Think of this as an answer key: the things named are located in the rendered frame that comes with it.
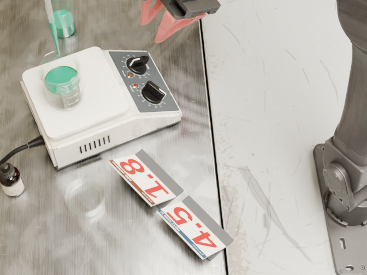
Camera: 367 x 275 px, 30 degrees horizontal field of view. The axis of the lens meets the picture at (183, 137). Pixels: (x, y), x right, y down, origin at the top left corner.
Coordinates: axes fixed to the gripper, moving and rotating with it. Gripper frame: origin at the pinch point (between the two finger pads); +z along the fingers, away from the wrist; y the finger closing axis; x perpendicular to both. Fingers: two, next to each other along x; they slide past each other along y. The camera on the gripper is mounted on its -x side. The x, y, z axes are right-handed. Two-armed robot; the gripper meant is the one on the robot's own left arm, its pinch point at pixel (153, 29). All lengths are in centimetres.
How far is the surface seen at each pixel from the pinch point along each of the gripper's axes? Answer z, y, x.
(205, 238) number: 10.1, 27.7, -6.5
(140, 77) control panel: 7.2, 2.8, -0.5
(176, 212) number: 10.9, 22.5, -7.2
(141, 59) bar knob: 5.5, 1.0, 0.2
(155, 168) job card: 12.4, 14.9, -3.9
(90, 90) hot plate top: 7.8, 2.3, -9.5
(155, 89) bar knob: 5.5, 6.4, -1.3
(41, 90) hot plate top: 10.9, -1.5, -14.1
